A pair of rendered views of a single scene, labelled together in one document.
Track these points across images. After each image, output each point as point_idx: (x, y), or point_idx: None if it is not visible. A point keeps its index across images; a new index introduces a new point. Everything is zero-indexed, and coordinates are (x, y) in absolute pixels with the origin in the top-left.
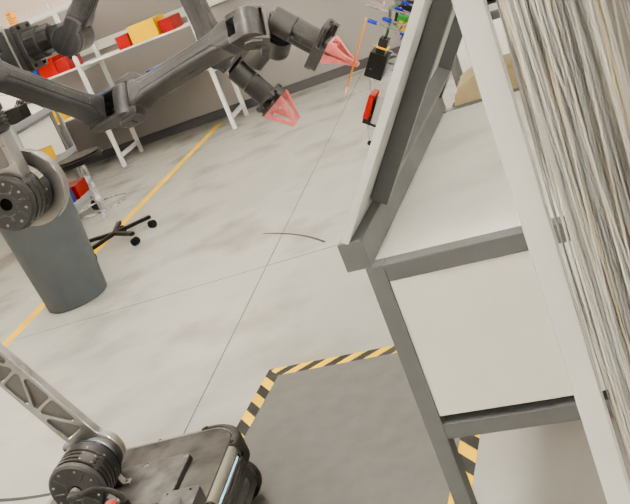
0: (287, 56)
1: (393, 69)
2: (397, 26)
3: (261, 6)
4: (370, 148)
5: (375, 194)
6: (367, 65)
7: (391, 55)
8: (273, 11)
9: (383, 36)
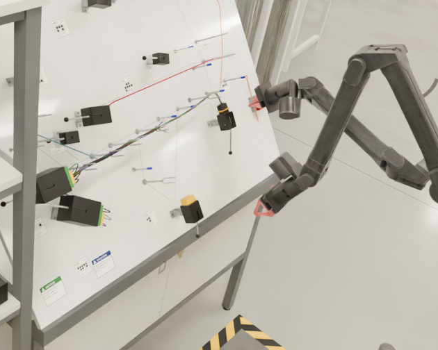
0: (281, 118)
1: (256, 73)
2: (103, 217)
3: (300, 79)
4: (268, 114)
5: None
6: (234, 119)
7: (163, 182)
8: (293, 81)
9: (221, 104)
